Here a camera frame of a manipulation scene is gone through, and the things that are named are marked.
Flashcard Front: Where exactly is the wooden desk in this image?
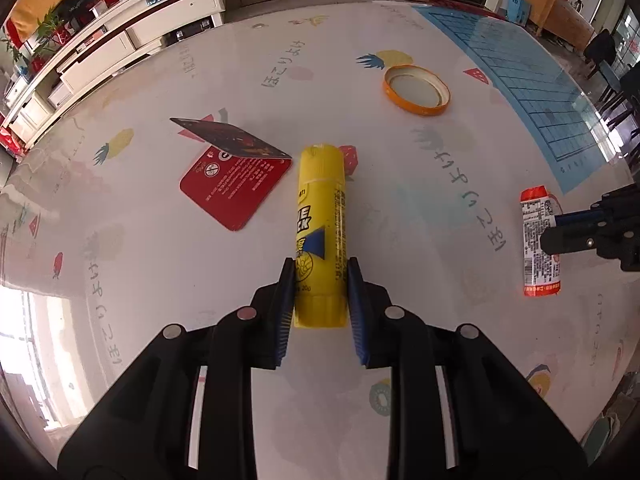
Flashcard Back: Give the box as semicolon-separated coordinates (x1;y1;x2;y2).
527;0;598;51

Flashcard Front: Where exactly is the yellow glue stick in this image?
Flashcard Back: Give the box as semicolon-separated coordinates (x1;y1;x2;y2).
291;144;349;330

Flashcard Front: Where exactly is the dark chair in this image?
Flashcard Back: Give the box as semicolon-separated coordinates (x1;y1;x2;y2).
597;62;640;136
584;29;618;78

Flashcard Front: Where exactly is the red folded card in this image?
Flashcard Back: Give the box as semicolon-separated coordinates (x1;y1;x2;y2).
169;117;293;232

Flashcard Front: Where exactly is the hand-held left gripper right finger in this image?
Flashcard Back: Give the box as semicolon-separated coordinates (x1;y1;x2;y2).
346;256;588;480

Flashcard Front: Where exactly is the orange jar lid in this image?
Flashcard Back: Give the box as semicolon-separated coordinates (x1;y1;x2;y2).
383;65;451;117

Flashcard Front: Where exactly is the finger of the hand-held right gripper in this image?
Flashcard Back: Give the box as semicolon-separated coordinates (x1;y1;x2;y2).
539;220;640;272
551;185;640;228

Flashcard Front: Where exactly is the red sausage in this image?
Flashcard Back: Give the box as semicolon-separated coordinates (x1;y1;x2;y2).
520;186;563;300

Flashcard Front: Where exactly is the red gift box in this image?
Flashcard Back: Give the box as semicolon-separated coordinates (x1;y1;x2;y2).
0;125;28;161

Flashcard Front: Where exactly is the cream TV cabinet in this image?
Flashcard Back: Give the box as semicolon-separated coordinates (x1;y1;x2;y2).
0;0;226;156

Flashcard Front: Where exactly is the teal stool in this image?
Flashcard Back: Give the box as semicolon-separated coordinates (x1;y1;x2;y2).
582;415;616;466

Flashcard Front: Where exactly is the potted plant red pot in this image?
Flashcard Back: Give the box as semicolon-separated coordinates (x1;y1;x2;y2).
2;10;66;68

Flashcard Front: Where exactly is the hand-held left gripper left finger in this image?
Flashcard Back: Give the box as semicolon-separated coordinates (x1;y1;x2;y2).
57;257;296;480

